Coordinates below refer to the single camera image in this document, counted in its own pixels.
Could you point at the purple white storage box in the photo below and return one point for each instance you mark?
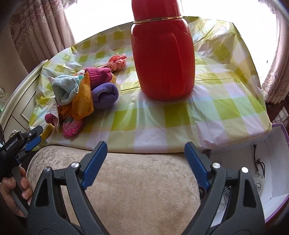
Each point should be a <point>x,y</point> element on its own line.
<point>241,155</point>

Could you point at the person left hand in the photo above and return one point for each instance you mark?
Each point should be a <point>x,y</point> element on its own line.
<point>17,193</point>

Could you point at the pink beaded pouch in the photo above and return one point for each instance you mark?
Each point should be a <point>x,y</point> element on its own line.
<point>71,126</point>

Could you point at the green checkered plastic tablecloth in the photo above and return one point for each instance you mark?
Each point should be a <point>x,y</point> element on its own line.
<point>226,105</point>

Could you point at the orange mesh bag with sponge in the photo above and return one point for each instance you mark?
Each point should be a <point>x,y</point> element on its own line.
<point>82,105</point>

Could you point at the purple towel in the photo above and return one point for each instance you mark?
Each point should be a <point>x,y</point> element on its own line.
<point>104,96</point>

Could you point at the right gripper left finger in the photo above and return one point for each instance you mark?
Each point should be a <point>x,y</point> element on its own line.
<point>90,169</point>

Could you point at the red print white scarf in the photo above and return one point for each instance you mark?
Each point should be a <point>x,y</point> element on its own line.
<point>55,110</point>

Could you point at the red thermos jug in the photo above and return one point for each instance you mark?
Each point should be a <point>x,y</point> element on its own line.
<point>163,50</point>

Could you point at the magenta knit cloth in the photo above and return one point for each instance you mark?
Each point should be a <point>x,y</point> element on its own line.
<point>98,76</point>

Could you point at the pink patterned curtain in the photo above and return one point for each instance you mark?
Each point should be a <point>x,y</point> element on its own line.
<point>40,30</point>

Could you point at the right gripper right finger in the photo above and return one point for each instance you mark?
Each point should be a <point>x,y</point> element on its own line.
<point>243,214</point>

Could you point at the grey herringbone drawstring pouch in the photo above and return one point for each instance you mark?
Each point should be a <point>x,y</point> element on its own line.
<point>261,172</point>

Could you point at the light blue towel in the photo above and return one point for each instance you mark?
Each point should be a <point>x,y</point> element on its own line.
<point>65,87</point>

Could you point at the black white houndstooth cloth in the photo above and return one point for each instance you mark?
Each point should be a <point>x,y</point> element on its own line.
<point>223,201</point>

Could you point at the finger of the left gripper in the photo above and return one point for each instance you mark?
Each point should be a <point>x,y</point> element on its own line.
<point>33,143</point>

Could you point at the cream carved cabinet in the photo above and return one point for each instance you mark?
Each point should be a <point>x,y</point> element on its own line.
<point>18,110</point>

